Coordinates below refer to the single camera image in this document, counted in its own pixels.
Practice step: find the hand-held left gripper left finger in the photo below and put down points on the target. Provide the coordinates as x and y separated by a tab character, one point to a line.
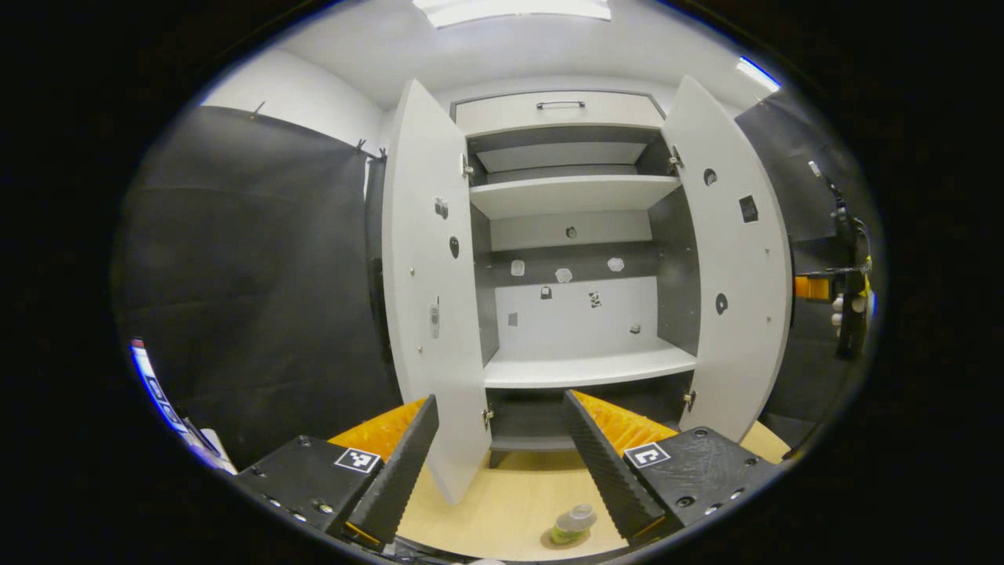
400	471

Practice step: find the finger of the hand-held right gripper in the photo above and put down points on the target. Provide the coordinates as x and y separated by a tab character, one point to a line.
812	288

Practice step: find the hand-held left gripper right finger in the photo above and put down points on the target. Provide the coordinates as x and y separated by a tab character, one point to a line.
604	471

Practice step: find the green label clear bottle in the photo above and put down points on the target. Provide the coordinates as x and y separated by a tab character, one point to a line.
572	524

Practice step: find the white cabinet door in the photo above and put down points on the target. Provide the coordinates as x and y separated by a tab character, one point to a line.
427	259
737	259

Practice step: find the round cork coaster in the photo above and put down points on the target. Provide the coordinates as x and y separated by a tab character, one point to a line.
547	541

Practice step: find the white grey cabinet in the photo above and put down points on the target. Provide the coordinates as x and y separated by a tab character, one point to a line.
580	369

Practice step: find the ceiling light panel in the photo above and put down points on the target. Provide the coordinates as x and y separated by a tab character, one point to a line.
510	9
757	74

